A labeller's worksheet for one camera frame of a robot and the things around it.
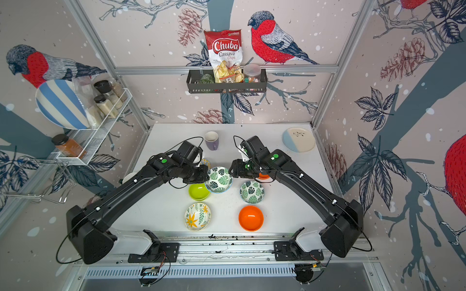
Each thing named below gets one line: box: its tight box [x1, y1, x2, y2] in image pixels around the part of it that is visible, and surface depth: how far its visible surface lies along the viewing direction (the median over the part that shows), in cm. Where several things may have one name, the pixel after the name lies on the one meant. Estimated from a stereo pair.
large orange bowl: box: [237, 205, 264, 233], surface depth 81 cm
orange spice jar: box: [51, 133, 88, 160], surface depth 64 cm
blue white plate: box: [282, 127, 316, 153], surface depth 117 cm
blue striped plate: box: [35, 79, 90, 130], surface depth 68 cm
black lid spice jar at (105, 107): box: [93, 95, 119, 119], surface depth 78 cm
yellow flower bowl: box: [183, 202, 212, 231], surface depth 83 cm
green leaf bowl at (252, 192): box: [239, 180, 265, 204], surface depth 91 cm
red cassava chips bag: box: [203, 29, 245, 84], surface depth 84 cm
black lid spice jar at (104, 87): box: [94, 80, 123, 110], surface depth 81 cm
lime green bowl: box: [188, 183, 211, 202], surface depth 90 cm
